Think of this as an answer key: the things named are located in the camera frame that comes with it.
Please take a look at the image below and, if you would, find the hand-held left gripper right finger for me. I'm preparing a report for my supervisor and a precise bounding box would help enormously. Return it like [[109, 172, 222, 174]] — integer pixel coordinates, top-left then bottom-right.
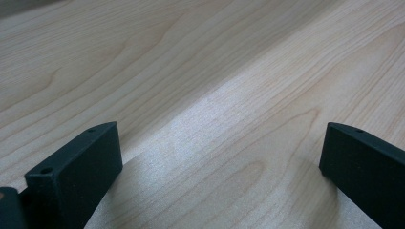
[[318, 121, 405, 229]]

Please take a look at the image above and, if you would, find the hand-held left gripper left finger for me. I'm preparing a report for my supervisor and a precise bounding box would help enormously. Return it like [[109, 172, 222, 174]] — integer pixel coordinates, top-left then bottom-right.
[[19, 121, 124, 229]]

